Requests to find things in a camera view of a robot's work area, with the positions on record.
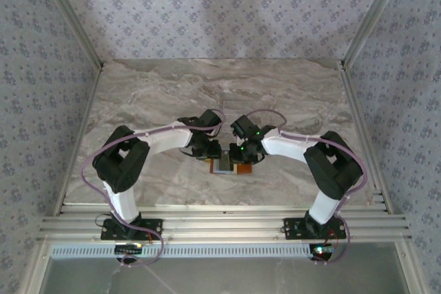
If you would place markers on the grey metal sheet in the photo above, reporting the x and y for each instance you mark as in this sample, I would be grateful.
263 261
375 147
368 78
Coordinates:
241 278

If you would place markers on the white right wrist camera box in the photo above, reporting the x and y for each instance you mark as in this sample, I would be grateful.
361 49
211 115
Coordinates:
238 139

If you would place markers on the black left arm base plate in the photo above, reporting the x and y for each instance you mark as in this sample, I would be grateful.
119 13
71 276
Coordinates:
155 227

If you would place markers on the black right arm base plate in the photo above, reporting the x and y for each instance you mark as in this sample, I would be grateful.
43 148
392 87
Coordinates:
293 228

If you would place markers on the aluminium corner post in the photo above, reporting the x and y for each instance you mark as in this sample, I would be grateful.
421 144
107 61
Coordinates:
70 15
375 15

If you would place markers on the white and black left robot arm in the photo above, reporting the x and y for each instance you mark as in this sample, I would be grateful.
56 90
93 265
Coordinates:
120 201

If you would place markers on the aluminium extrusion base frame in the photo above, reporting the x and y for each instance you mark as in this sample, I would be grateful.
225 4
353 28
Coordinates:
224 225

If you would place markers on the aluminium side rail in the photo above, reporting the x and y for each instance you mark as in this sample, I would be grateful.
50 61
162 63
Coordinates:
82 128
360 128

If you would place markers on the brown leather card holder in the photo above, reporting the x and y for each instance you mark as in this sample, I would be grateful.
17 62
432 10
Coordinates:
246 169

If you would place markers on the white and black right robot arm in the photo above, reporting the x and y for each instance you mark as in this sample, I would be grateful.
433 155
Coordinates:
324 208

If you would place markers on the aluminium frame leg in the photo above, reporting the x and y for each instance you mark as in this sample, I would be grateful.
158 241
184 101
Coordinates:
36 270
410 270

